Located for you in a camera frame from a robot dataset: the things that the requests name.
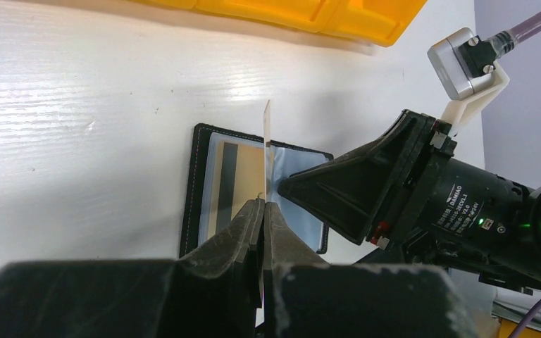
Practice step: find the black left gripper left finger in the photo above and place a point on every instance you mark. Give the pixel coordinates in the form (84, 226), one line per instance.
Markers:
(214, 291)

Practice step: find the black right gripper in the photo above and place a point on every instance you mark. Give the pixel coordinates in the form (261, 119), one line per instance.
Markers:
(445, 212)

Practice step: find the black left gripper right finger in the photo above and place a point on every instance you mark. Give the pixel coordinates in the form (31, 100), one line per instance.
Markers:
(306, 296)

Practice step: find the black leather card holder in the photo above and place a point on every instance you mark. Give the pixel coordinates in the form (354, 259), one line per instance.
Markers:
(287, 160)

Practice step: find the gold striped card in holder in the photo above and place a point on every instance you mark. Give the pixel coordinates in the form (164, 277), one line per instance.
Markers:
(233, 175)

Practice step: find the yellow three-compartment bin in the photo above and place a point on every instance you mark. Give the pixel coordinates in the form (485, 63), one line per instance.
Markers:
(375, 21)

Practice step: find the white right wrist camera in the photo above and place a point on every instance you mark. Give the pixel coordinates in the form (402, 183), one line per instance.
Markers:
(469, 73)

